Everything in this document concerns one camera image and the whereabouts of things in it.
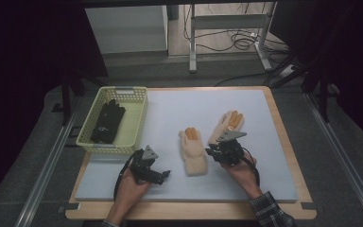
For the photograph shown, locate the white power strip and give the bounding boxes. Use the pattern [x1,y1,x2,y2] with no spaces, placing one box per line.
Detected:
[278,63,298,79]

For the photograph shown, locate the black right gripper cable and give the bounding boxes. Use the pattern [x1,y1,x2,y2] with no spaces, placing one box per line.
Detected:
[240,146,262,187]

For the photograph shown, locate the white cabinet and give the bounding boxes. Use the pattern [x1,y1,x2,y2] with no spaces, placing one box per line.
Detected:
[84,5,169,55]

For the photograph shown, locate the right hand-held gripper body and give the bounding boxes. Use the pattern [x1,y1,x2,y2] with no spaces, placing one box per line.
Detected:
[216,129,248,167]

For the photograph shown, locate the fluffy beige glove orange fingers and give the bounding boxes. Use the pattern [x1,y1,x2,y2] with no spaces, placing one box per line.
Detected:
[178,126,209,177]

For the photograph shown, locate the aluminium floor rail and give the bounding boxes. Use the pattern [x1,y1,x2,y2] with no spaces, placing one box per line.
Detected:
[13,97,83,227]
[303,93,363,227]

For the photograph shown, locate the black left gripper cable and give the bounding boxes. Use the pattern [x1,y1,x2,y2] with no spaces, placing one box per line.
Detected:
[112,152,136,201]

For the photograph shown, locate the black metal stand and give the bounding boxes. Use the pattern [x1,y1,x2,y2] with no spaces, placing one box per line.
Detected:
[270,53,341,124]
[59,71,109,127]

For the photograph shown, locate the person's right hand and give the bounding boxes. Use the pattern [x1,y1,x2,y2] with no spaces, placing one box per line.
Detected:
[223,153,263,197]

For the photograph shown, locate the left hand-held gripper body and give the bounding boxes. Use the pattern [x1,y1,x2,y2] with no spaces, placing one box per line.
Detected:
[129,145,160,184]

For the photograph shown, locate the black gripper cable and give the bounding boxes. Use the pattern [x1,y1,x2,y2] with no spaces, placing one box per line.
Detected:
[112,152,136,201]
[240,146,262,187]

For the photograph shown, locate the dark curtain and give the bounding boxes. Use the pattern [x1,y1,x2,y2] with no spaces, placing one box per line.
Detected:
[0,0,109,209]
[268,0,363,152]

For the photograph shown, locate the pale green plastic basket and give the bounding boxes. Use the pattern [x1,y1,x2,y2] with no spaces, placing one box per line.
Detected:
[75,85,149,156]

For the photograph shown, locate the person's left hand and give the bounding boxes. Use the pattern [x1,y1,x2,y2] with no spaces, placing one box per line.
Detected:
[116,171,152,205]

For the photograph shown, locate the tangle of black floor cables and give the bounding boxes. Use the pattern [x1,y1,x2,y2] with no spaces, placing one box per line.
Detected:
[183,2,290,54]

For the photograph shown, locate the black glove with white print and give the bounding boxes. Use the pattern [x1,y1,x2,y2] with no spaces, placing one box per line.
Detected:
[89,98,122,146]

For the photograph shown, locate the white metal desk frame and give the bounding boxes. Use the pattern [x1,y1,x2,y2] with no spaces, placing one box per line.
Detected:
[188,2,278,74]

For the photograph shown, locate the beige glove with orange bobble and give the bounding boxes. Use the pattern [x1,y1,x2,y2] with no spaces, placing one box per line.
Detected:
[208,110,246,147]

